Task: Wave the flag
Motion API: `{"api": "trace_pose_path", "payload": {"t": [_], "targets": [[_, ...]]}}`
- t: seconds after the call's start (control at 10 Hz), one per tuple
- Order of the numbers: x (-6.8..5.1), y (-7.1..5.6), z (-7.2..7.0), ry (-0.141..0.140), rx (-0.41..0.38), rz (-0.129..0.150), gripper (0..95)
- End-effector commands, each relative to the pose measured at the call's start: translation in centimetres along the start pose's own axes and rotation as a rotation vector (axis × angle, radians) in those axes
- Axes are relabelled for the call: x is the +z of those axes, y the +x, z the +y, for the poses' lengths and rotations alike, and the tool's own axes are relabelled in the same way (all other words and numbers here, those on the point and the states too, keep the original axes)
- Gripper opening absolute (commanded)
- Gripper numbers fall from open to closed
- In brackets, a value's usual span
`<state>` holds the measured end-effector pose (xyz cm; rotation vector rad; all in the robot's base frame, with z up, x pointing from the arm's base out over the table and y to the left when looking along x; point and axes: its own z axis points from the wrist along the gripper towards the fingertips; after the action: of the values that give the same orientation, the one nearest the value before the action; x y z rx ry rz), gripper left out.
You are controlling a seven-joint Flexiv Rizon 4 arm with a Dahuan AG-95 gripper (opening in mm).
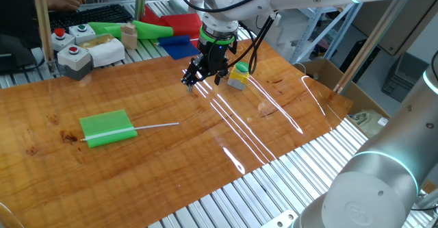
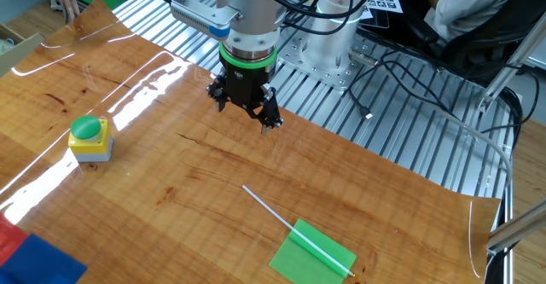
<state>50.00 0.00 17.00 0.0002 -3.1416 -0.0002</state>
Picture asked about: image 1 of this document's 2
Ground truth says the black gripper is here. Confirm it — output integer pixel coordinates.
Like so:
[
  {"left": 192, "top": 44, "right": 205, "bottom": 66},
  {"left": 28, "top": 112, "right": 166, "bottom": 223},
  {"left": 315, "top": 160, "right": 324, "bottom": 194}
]
[{"left": 181, "top": 40, "right": 238, "bottom": 94}]

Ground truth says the blue cloth flag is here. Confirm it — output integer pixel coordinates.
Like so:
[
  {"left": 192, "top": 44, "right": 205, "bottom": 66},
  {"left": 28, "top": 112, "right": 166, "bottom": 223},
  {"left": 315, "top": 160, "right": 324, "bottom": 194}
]
[{"left": 157, "top": 34, "right": 201, "bottom": 61}]

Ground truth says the red cloth flag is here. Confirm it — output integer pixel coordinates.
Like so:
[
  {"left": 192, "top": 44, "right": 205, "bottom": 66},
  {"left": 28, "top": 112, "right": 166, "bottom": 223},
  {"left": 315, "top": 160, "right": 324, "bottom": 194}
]
[{"left": 140, "top": 4, "right": 203, "bottom": 47}]

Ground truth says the rolled green cloth flag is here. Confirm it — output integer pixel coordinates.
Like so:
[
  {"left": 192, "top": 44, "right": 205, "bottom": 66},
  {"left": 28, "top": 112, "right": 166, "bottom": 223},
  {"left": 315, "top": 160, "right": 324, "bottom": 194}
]
[{"left": 88, "top": 20, "right": 175, "bottom": 40}]

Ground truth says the yellow box with green button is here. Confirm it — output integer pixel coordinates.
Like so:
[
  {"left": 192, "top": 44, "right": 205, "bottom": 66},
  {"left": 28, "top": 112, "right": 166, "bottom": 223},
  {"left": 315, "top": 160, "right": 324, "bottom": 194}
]
[{"left": 227, "top": 61, "right": 251, "bottom": 91}]

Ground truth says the small wooden block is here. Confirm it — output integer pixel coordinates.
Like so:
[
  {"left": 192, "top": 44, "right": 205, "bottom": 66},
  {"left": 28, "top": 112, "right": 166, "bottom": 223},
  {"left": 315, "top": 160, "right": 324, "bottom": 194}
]
[{"left": 120, "top": 22, "right": 138, "bottom": 50}]

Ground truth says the white foam packing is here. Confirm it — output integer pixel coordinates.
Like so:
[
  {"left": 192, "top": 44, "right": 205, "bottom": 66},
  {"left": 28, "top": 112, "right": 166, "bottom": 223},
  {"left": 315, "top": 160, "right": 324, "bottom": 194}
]
[{"left": 253, "top": 8, "right": 311, "bottom": 63}]

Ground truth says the glossy wood-pattern table mat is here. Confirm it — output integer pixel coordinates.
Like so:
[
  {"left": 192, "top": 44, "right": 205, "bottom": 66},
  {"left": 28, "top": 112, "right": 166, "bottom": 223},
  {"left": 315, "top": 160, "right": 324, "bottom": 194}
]
[{"left": 0, "top": 38, "right": 354, "bottom": 228}]

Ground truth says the black computer keyboard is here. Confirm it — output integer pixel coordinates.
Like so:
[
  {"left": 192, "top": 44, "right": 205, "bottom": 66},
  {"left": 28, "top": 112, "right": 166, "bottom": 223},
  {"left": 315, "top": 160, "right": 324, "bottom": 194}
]
[{"left": 49, "top": 3, "right": 133, "bottom": 32}]

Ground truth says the white box with green button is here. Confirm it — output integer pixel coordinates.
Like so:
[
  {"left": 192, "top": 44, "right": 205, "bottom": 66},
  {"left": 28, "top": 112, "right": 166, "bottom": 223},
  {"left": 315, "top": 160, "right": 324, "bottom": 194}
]
[{"left": 68, "top": 23, "right": 97, "bottom": 45}]

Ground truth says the grey-white box with red button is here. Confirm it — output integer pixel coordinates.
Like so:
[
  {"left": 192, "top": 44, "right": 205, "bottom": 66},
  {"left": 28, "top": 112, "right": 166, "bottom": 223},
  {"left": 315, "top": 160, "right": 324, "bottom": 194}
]
[{"left": 56, "top": 45, "right": 93, "bottom": 81}]

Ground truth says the white box with red button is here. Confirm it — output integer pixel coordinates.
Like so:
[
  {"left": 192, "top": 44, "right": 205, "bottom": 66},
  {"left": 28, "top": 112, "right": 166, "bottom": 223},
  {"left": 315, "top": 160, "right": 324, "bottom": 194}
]
[{"left": 51, "top": 27, "right": 76, "bottom": 53}]

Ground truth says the black case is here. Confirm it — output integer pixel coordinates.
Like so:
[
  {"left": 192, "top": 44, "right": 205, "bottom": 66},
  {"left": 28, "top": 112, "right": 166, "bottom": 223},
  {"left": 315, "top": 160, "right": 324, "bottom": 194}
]
[{"left": 338, "top": 38, "right": 381, "bottom": 84}]

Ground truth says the long wooden rod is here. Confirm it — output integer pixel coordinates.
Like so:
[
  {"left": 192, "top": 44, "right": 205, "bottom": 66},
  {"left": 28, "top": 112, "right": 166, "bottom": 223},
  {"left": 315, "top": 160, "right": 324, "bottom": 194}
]
[{"left": 332, "top": 0, "right": 410, "bottom": 94}]

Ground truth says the crumpled plastic bag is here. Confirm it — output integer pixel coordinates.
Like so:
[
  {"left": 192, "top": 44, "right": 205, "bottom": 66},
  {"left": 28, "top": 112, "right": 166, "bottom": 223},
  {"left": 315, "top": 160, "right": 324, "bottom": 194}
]
[{"left": 348, "top": 109, "right": 390, "bottom": 138}]

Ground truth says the black monitor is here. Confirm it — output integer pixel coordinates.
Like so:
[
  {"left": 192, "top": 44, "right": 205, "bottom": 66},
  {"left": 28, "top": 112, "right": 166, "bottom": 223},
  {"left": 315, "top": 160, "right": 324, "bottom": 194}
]
[{"left": 0, "top": 0, "right": 45, "bottom": 73}]

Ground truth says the black plastic crate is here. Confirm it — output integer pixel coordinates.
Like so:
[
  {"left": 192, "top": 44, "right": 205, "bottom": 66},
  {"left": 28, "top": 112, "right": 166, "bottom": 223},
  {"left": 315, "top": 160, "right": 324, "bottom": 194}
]
[{"left": 381, "top": 51, "right": 430, "bottom": 103}]

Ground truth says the grey brown cabinet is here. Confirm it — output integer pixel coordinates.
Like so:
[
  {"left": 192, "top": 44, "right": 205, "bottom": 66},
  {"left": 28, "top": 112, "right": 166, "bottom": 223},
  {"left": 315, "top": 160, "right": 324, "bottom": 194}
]
[{"left": 352, "top": 0, "right": 438, "bottom": 56}]

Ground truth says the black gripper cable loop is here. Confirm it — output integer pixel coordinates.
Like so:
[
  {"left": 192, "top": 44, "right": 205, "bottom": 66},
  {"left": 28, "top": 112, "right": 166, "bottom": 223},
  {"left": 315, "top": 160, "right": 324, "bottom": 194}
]
[{"left": 207, "top": 14, "right": 276, "bottom": 75}]

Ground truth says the thin frame post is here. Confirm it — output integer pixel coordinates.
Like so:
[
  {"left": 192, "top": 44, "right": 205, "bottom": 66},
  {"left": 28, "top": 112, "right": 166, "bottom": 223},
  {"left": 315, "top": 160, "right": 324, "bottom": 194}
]
[{"left": 134, "top": 0, "right": 148, "bottom": 22}]

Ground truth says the grey metal shelf frame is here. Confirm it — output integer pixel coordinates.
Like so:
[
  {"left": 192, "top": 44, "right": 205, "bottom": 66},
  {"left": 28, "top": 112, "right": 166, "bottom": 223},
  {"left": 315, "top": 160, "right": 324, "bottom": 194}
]
[{"left": 290, "top": 2, "right": 364, "bottom": 64}]

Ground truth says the silver metal bracket plate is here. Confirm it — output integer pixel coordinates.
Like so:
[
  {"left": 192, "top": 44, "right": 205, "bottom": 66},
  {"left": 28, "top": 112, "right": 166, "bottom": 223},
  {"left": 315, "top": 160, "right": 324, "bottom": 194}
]
[{"left": 259, "top": 209, "right": 299, "bottom": 228}]

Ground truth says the wood-coloured frame post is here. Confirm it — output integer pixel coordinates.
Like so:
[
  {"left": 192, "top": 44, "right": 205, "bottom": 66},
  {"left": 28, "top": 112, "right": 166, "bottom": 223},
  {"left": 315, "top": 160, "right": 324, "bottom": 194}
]
[{"left": 30, "top": 0, "right": 58, "bottom": 75}]

